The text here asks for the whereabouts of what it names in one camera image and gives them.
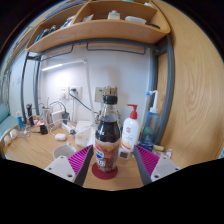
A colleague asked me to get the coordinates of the black electric trimmer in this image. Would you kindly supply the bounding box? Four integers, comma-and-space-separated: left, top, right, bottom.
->
25, 103, 34, 127

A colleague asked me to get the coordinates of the small black object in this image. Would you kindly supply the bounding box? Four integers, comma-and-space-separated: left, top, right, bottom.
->
39, 124, 49, 136

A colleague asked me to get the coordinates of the wooden wardrobe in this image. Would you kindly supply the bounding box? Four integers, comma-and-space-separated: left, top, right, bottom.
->
149, 0, 224, 169

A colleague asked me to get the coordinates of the grey metal frame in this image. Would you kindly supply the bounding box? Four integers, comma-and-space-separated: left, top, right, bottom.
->
19, 33, 176, 146

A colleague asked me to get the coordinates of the blue bottle white spout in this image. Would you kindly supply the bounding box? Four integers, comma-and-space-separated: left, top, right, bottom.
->
141, 89, 161, 144

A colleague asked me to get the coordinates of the dark cola bottle black cap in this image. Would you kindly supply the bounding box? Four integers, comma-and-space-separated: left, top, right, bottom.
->
94, 94, 122, 174

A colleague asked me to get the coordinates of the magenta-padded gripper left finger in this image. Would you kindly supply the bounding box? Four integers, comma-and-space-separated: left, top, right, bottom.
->
43, 143, 95, 187

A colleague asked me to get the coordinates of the teal cushion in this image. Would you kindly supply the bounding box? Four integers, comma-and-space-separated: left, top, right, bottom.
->
0, 102, 19, 138

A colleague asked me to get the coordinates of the white box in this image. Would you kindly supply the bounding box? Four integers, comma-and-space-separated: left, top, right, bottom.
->
74, 120, 98, 148

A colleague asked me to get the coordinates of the white power adapter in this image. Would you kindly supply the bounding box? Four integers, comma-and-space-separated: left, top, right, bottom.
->
51, 110, 66, 126

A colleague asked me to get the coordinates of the white earbud case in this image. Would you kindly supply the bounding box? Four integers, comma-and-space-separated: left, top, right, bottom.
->
54, 133, 68, 141

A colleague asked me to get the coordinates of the white wall socket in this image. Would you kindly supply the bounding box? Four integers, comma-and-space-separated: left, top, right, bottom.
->
68, 86, 83, 100

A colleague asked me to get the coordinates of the blue box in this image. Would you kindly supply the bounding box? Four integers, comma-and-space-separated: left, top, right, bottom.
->
138, 140, 155, 153

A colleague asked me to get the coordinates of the blue tube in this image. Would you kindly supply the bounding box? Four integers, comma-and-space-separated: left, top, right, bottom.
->
15, 111, 25, 131

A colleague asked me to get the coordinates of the flat round red coaster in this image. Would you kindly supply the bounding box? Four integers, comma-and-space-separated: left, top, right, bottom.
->
91, 162, 119, 181

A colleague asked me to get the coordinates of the white lotion bottle red pump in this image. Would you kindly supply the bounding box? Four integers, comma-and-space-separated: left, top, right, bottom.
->
120, 103, 142, 153

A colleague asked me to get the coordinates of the small grey square clock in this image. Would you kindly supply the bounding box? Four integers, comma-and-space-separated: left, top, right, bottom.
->
118, 148, 132, 160

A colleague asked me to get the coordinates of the wooden shelf unit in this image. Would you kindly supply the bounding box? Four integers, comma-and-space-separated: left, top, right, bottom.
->
3, 0, 172, 73

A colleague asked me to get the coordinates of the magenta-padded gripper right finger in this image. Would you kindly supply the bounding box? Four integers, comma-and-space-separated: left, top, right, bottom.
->
133, 144, 183, 186

